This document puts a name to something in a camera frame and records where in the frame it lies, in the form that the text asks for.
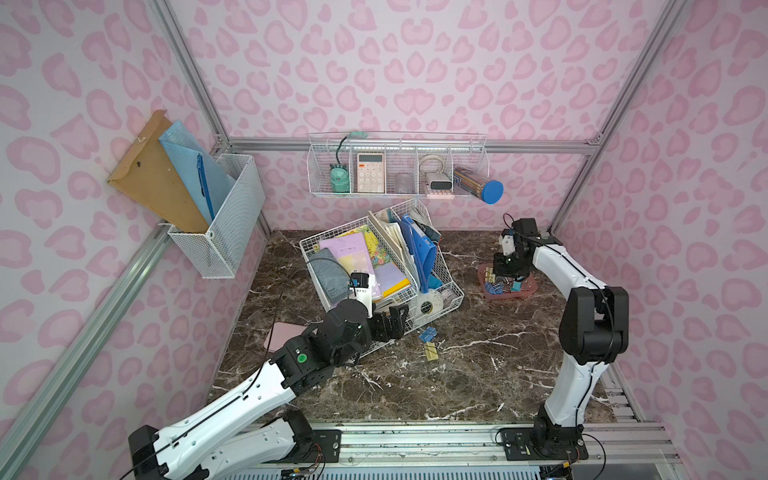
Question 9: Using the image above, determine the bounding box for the white wire wall shelf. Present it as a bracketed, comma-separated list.
[306, 131, 490, 199]

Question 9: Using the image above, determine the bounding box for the grey notebook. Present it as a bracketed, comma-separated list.
[308, 248, 356, 307]

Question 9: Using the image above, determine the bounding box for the blue file folder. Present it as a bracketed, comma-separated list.
[397, 215, 437, 293]

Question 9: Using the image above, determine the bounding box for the light blue folder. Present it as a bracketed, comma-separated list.
[159, 121, 236, 225]

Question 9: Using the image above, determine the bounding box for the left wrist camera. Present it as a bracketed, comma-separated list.
[350, 272, 374, 318]

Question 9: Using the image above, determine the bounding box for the tape roll on shelf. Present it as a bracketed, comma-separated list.
[418, 154, 446, 175]

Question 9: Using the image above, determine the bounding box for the large white tape roll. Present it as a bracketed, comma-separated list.
[412, 289, 444, 319]

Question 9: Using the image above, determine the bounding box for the yellow binder clip lower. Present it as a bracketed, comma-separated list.
[424, 342, 439, 362]

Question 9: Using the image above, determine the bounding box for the white mesh wall file holder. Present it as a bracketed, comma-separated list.
[168, 154, 266, 279]

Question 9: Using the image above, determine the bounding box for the floral colourful book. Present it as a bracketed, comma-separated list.
[352, 225, 392, 267]

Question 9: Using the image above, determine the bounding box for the brown paper envelope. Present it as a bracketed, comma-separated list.
[107, 110, 208, 234]

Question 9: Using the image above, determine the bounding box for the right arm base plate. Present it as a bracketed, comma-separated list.
[494, 427, 589, 463]

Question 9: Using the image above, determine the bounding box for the pink storage box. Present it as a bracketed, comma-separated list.
[476, 264, 538, 301]

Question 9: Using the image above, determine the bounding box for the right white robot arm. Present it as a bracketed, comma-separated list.
[493, 213, 629, 458]

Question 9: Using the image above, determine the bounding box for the white wire desk basket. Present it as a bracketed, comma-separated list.
[300, 198, 464, 334]

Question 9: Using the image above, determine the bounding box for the blue capped pencil tube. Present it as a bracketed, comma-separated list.
[453, 167, 504, 205]

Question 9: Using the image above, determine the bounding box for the purple paper pad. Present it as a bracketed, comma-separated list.
[318, 232, 382, 300]

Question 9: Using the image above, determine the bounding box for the small pink grey device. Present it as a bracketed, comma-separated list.
[425, 172, 454, 200]

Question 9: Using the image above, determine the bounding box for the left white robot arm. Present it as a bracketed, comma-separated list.
[124, 299, 410, 479]

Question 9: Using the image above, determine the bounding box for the blue binder clip pair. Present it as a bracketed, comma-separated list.
[484, 282, 505, 296]

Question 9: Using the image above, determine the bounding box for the blue pen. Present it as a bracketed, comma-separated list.
[196, 154, 215, 223]

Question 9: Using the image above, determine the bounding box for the pink calculator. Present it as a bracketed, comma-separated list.
[356, 152, 386, 194]

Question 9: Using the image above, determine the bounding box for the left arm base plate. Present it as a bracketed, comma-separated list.
[256, 429, 342, 464]

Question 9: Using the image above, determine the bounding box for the pink box lid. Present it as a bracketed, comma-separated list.
[264, 322, 307, 354]

